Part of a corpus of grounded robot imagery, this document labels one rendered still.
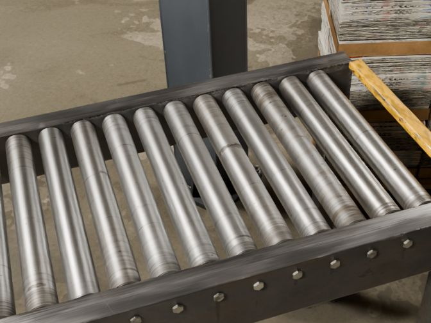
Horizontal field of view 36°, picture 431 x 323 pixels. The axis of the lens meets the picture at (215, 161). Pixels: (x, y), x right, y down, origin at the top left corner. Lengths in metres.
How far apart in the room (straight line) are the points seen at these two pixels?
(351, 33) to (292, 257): 0.95
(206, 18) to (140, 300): 1.05
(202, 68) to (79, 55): 1.31
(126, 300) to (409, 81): 1.23
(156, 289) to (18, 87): 2.12
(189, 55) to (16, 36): 1.61
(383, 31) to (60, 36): 1.90
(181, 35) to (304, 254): 1.06
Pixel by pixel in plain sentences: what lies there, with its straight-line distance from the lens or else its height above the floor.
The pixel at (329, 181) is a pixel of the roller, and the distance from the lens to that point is 1.19.
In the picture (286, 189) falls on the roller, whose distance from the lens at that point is 1.17.
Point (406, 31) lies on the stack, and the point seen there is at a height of 0.68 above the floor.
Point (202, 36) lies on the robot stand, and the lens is 1.92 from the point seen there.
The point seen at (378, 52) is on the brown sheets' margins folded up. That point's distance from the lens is 1.93.
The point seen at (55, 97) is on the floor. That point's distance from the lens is 2.94.
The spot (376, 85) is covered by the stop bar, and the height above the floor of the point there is 0.82.
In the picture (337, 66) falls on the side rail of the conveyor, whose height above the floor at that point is 0.80.
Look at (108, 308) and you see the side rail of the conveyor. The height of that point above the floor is 0.80.
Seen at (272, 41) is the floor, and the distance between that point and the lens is 3.19.
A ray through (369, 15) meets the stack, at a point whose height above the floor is 0.73.
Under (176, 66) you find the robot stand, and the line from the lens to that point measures 2.05.
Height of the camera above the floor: 1.59
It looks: 40 degrees down
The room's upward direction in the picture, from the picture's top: 3 degrees counter-clockwise
